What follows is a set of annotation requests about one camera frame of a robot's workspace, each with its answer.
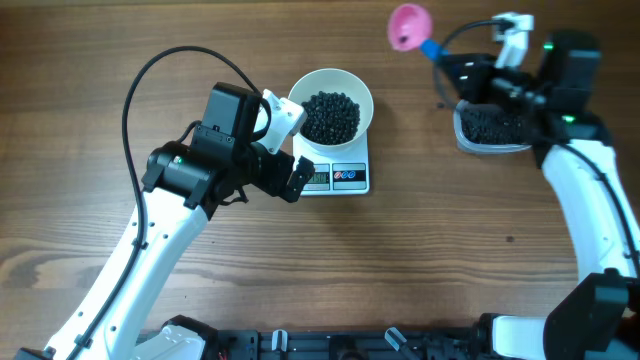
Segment black right camera cable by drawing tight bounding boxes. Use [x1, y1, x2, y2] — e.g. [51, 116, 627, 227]
[431, 18, 514, 111]

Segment black beans in bowl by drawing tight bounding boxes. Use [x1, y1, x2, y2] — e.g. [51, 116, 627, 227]
[300, 91, 360, 145]

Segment black camera cable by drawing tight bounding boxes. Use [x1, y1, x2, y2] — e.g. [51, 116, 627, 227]
[64, 45, 274, 360]
[431, 18, 514, 111]

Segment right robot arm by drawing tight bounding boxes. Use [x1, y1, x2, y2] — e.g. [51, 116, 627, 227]
[433, 20, 639, 359]

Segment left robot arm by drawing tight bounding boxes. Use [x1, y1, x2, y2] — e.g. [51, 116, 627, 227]
[16, 83, 314, 359]

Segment black left camera cable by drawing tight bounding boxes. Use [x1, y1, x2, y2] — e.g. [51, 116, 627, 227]
[64, 45, 274, 360]

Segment pink scoop blue handle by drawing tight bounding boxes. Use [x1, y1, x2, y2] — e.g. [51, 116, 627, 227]
[387, 3, 449, 62]

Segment black beans in container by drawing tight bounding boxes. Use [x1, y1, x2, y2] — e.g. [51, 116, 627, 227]
[458, 108, 523, 145]

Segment white round bowl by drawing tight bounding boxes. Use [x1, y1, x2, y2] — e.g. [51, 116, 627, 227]
[288, 68, 374, 150]

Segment white digital kitchen scale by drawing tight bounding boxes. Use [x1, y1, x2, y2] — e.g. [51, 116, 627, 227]
[293, 133, 370, 196]

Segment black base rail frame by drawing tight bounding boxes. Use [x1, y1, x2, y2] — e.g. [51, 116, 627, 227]
[134, 313, 566, 360]

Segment clear plastic bean container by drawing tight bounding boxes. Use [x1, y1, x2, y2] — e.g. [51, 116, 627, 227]
[453, 100, 530, 155]

